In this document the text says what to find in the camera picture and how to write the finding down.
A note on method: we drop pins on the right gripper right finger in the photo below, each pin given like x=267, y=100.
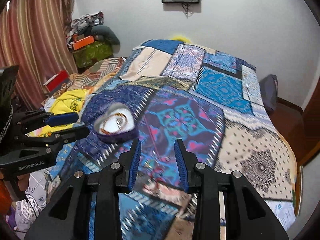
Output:
x=247, y=214

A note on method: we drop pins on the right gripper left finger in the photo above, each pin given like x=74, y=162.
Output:
x=67, y=214

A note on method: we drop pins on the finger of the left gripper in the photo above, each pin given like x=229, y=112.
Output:
x=54, y=142
x=35, y=120

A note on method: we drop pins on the purple heart jewelry box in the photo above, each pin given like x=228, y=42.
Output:
x=116, y=125

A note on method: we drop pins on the person's left hand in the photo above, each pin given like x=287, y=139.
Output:
x=22, y=181

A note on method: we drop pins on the yellow cartoon blanket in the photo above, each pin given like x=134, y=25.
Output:
x=68, y=102

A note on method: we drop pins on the red and white box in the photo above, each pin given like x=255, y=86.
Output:
x=55, y=82

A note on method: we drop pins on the green patterned box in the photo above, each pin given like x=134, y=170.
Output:
x=89, y=55

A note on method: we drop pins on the striped beige quilt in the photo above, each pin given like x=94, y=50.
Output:
x=102, y=70

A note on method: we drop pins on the striped red curtain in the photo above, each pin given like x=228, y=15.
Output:
x=33, y=36

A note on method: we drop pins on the orange shoe box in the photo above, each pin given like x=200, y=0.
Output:
x=83, y=42

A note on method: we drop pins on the pile of clothes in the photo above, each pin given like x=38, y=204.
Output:
x=92, y=25

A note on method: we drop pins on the dark grey bag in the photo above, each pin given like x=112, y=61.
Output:
x=269, y=92

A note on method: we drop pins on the blue patchwork bedspread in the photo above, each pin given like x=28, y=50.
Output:
x=209, y=99

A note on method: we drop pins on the yellow pillow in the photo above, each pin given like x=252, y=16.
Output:
x=180, y=38

